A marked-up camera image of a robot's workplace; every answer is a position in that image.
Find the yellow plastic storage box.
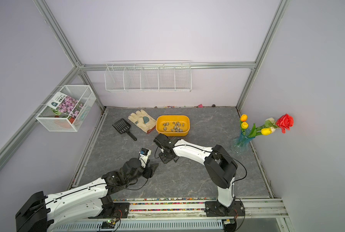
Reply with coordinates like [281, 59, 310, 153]
[156, 115, 190, 137]

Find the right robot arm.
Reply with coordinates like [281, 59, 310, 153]
[154, 134, 240, 208]

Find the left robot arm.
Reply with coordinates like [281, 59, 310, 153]
[16, 158, 159, 232]

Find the beige work glove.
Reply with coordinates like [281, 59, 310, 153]
[128, 110, 157, 133]

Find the black slotted scoop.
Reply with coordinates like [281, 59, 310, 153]
[113, 118, 137, 141]

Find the blue glass vase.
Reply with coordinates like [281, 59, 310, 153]
[231, 129, 254, 154]

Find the orange artificial tulip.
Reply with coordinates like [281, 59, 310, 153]
[240, 114, 248, 123]

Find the purple flower seed packet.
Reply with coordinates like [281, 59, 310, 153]
[46, 92, 84, 119]

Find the yellow white artificial tulip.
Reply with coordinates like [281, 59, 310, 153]
[261, 127, 276, 135]

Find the red artificial rose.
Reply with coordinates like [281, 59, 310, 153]
[276, 114, 294, 133]

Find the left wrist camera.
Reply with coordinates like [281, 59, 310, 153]
[139, 148, 152, 168]

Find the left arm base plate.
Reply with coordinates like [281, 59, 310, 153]
[89, 203, 130, 219]

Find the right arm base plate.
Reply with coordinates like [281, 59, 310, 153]
[204, 201, 245, 218]

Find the white wire wall shelf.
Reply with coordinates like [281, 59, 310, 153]
[104, 61, 192, 92]

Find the white wire basket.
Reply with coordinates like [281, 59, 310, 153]
[36, 85, 96, 132]

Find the aluminium frame rail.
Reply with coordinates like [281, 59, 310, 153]
[79, 61, 256, 72]

